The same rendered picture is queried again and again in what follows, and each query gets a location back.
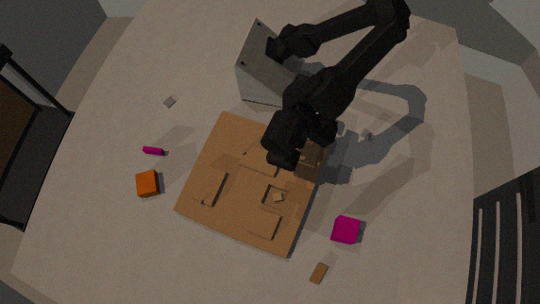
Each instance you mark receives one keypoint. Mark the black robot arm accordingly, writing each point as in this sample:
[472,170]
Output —
[332,89]

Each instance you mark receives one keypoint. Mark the magenta rectangular bar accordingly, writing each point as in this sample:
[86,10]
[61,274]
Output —
[153,151]

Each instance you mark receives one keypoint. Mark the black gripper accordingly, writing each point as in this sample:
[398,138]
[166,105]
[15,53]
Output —
[289,163]

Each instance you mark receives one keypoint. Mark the small brown rectangular tile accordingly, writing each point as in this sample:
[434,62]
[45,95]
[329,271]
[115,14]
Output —
[318,273]

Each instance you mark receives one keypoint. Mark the magenta block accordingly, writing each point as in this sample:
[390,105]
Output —
[345,230]

